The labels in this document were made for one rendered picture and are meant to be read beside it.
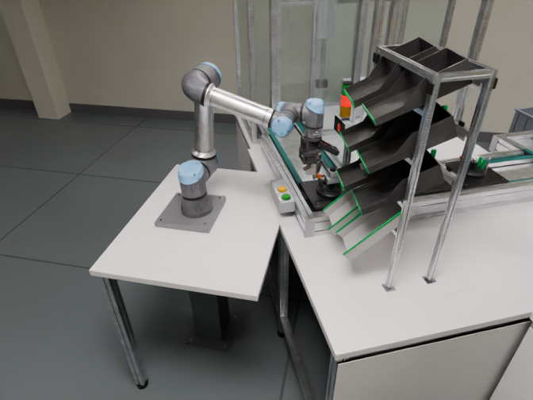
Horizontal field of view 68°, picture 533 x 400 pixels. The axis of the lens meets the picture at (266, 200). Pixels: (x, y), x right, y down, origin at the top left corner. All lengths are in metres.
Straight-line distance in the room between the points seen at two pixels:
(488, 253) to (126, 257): 1.51
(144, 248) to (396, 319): 1.05
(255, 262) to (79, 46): 4.48
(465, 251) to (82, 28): 4.87
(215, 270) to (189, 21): 3.69
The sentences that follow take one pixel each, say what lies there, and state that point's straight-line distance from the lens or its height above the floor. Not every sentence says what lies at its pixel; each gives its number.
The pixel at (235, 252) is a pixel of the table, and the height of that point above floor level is 0.86.
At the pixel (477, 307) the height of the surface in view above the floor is 0.86.
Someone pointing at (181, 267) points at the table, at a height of 0.86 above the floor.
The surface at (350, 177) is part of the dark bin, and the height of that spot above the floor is 1.21.
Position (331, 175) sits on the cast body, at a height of 1.07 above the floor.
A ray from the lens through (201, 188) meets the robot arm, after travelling 1.80.
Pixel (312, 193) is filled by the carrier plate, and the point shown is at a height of 0.97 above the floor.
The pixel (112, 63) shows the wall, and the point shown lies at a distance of 5.51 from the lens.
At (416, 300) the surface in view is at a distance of 1.58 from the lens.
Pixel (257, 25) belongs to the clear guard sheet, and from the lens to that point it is 2.88.
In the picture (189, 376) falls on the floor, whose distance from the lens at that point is 2.37.
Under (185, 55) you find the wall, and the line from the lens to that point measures 5.02.
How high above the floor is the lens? 1.97
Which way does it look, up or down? 34 degrees down
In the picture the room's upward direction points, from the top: 1 degrees counter-clockwise
